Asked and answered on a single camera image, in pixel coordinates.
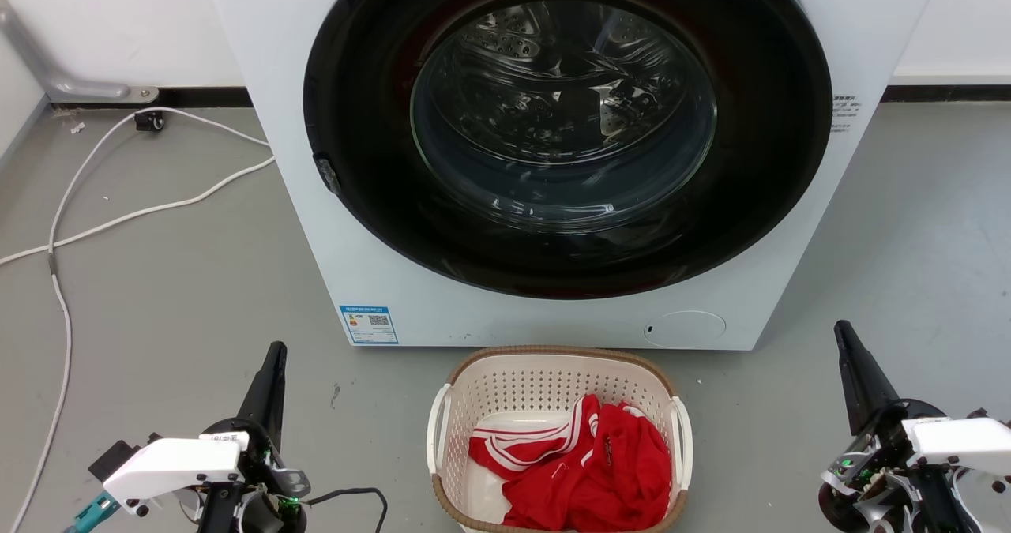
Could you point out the blue white energy label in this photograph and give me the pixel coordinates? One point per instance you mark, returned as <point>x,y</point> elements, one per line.
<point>368,324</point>

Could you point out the grey wall pipe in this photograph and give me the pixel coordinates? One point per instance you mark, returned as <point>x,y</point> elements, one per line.
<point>47,71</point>

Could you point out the black wall baseboard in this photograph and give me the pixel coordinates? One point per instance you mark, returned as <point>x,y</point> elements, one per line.
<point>201,96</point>

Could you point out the black round washer door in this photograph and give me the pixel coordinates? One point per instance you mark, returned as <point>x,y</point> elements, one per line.
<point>371,201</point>

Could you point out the small black floor plug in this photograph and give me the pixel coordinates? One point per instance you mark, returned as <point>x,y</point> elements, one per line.
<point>148,120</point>

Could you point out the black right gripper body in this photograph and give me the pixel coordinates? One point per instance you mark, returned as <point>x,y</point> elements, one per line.
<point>869,470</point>

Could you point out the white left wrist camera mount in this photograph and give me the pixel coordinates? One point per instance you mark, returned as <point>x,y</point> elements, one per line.
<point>170,463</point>

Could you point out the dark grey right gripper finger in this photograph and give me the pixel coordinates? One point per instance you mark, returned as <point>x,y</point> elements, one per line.
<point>862,383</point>

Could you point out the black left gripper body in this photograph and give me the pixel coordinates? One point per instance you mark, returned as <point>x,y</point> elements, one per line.
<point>268,478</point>

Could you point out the white front-load washing machine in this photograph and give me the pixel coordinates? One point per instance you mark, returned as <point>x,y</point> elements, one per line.
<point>300,83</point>

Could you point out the red white-striped garment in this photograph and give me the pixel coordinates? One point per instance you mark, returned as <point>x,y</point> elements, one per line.
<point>608,470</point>

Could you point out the black baseboard strip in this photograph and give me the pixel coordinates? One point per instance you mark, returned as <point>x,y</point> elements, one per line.
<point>948,93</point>

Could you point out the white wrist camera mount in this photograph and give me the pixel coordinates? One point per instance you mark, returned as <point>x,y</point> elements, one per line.
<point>960,441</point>
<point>170,463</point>

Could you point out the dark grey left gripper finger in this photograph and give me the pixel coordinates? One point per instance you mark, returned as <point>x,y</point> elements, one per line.
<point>267,399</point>

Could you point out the cream plastic laundry basket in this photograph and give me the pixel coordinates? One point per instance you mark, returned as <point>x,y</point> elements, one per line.
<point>545,379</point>

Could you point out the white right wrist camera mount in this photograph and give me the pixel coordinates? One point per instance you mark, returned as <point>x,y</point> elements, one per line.
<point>960,441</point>

